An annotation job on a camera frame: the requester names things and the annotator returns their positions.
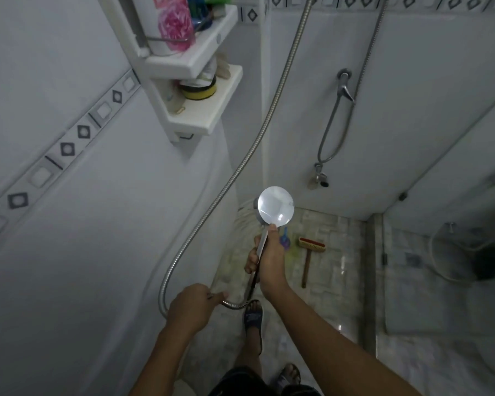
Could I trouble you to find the person's left hand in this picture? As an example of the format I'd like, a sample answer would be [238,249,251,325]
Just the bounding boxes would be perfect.
[165,283,229,332]

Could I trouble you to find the person's right hand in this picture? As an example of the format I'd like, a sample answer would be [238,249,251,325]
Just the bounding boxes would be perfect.
[244,224,291,297]

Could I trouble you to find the chrome round shower head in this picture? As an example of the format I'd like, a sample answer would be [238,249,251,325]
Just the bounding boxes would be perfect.
[243,186,296,301]

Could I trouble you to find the silver metal shower hose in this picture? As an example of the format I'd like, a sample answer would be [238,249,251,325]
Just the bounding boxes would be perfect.
[158,0,317,322]
[316,0,390,165]

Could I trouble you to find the person's right forearm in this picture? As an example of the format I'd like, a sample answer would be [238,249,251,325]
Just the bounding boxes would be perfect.
[266,284,422,396]

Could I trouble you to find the person's left forearm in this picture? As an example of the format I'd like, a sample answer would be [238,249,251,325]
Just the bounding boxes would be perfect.
[128,321,205,396]

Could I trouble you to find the black left sandal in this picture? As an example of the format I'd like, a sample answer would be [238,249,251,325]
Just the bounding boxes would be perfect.
[243,299,264,358]

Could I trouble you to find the black sandal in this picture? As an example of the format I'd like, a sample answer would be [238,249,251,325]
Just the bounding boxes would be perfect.
[272,363,302,395]
[243,299,264,358]

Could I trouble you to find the black shorts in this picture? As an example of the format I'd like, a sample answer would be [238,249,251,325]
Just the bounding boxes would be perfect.
[208,366,323,396]

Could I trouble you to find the black right sandal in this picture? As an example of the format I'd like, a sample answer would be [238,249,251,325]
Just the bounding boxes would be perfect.
[272,363,302,395]

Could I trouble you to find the white plastic corner shelf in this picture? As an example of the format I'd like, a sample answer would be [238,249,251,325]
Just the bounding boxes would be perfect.
[97,0,244,143]

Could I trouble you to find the yellow black round jar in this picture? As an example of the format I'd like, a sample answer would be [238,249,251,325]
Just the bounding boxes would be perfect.
[178,76,218,100]

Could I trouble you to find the white squeeze tube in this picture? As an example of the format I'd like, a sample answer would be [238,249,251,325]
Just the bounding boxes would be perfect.
[196,57,219,85]

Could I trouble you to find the beige plastic bottle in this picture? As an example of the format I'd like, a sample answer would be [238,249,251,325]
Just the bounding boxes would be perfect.
[215,53,232,81]

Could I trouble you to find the black waste bin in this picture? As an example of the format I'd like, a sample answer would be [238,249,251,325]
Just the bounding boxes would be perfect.
[472,242,495,282]

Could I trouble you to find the blue plastic bottle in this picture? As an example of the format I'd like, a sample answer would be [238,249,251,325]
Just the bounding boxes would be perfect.
[186,0,213,32]

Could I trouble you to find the white pink floral bottle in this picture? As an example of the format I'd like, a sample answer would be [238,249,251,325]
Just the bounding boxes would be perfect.
[130,0,196,56]

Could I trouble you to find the wooden handled scrub brush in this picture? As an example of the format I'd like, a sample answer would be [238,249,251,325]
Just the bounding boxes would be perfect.
[298,237,327,289]

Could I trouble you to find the small chrome wall tap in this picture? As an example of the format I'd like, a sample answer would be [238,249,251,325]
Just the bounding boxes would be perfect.
[309,162,330,190]

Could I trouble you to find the white bidet sprayer hose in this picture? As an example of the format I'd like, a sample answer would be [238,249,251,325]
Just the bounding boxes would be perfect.
[430,222,495,283]

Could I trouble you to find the chrome wall faucet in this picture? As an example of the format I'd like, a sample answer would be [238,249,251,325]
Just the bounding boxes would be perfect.
[336,69,356,105]

